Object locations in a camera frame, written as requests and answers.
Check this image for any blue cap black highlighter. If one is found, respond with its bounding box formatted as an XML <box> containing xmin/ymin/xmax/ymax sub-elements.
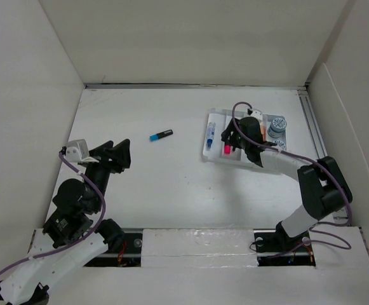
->
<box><xmin>149</xmin><ymin>130</ymin><xmax>173</xmax><ymax>142</ymax></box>

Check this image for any blue round jar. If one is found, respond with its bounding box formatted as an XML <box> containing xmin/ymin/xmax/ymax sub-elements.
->
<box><xmin>274</xmin><ymin>140</ymin><xmax>286</xmax><ymax>150</ymax></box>
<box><xmin>267</xmin><ymin>117</ymin><xmax>287</xmax><ymax>139</ymax></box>

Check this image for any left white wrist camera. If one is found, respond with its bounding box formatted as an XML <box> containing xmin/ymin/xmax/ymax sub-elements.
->
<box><xmin>60</xmin><ymin>139</ymin><xmax>98</xmax><ymax>163</ymax></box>

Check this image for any aluminium rail back edge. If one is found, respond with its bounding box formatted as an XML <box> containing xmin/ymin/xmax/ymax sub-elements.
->
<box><xmin>84</xmin><ymin>83</ymin><xmax>307</xmax><ymax>90</ymax></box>

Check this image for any aluminium rail right side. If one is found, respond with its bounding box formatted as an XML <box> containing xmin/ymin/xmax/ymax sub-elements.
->
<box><xmin>298</xmin><ymin>88</ymin><xmax>349</xmax><ymax>220</ymax></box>

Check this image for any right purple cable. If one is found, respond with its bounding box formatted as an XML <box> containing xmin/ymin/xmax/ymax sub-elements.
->
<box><xmin>231</xmin><ymin>101</ymin><xmax>354</xmax><ymax>257</ymax></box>

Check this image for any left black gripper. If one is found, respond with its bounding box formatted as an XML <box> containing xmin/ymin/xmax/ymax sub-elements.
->
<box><xmin>84</xmin><ymin>138</ymin><xmax>130</xmax><ymax>211</ymax></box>

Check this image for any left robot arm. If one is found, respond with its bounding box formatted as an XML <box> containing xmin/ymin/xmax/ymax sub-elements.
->
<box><xmin>0</xmin><ymin>139</ymin><xmax>131</xmax><ymax>304</ymax></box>

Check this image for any orange translucent marker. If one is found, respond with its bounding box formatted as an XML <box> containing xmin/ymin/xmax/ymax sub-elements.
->
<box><xmin>260</xmin><ymin>126</ymin><xmax>265</xmax><ymax>140</ymax></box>

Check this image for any white foam block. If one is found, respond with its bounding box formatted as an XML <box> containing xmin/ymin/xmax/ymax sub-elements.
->
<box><xmin>141</xmin><ymin>228</ymin><xmax>258</xmax><ymax>269</ymax></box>

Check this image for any clear glue bottle blue cap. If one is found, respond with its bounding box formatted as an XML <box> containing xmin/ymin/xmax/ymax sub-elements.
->
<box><xmin>206</xmin><ymin>122</ymin><xmax>216</xmax><ymax>149</ymax></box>

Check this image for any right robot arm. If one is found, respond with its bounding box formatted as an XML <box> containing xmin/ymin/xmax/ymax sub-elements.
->
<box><xmin>221</xmin><ymin>116</ymin><xmax>352</xmax><ymax>258</ymax></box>

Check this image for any pink cap black highlighter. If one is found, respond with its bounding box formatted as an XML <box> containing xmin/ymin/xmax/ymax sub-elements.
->
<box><xmin>224</xmin><ymin>138</ymin><xmax>232</xmax><ymax>156</ymax></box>

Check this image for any white divided organizer tray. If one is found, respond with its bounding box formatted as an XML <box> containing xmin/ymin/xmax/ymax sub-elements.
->
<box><xmin>202</xmin><ymin>108</ymin><xmax>286</xmax><ymax>172</ymax></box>

